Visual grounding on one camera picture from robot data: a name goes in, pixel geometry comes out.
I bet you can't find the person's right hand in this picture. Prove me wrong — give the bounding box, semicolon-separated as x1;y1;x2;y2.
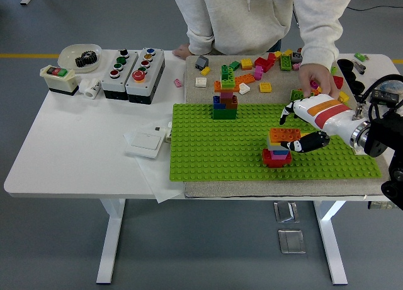
172;43;191;61

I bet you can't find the person's left hand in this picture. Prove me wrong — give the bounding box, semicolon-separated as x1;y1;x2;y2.
298;62;341;101

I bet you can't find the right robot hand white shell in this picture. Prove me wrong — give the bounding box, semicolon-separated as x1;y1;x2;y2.
278;93;368;154

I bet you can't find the orange eight-stud brick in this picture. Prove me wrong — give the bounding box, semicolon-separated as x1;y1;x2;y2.
269;127;302;145
234;73;256;86

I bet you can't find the grey sloped brick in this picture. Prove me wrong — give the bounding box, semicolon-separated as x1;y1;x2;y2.
194;55;209;71

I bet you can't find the small dark green brick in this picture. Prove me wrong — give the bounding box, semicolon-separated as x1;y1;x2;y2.
221;64;235;82

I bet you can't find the orange flat brick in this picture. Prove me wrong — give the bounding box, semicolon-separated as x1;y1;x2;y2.
213;81;240;95

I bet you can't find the light grey brick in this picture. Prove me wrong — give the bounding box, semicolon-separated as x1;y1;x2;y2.
266;142;290;153

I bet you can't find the brown brick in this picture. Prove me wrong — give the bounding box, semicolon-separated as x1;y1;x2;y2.
225;94;239;111

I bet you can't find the large dark green brick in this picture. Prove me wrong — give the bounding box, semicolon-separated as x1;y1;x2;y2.
212;108;237;122

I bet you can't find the wide red brick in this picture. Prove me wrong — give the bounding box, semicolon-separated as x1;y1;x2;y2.
261;148;293;170

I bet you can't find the emergency stop control box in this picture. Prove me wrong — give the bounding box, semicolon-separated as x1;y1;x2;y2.
125;47;166;105

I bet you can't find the small metal tool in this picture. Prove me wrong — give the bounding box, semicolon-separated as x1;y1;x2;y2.
351;59;368;76

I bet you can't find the four-button control box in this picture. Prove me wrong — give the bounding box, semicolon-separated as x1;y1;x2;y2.
100;49;139;100

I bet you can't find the black electronic module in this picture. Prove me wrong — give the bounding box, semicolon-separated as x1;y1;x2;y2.
370;90;400;107

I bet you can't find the person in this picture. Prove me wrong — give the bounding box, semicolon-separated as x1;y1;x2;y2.
171;0;355;101

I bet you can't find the black gear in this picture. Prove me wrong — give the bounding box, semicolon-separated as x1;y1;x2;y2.
74;50;98;69

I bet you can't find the white pipe tee fitting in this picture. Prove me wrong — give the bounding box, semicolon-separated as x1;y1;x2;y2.
78;77;102;100

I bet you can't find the green studded baseplate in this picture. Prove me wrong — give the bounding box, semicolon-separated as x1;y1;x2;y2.
168;102;383;182

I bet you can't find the metal floor outlet plate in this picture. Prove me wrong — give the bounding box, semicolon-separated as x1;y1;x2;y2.
273;200;300;224
277;228;307;255

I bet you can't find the under-table control panel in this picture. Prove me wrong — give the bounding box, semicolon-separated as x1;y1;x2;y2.
367;200;403;211

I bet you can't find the white bowl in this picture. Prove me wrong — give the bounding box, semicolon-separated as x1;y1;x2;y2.
57;43;104;74

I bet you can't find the white table leg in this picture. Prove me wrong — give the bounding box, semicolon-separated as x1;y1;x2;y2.
96;198;127;285
313;200;349;286

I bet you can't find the white paper sheet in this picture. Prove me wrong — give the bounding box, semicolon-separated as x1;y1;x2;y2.
122;122;185;205

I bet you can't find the blue wire bundle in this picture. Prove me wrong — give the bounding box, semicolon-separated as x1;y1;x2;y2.
377;81;403;92

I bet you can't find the long thin black cable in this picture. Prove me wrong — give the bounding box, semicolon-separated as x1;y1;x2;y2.
348;5;403;13

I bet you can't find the white wall switch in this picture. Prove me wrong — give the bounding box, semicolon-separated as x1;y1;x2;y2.
125;130;165;160

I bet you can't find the red green switch box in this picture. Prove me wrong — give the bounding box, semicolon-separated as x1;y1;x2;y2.
39;64;79;97

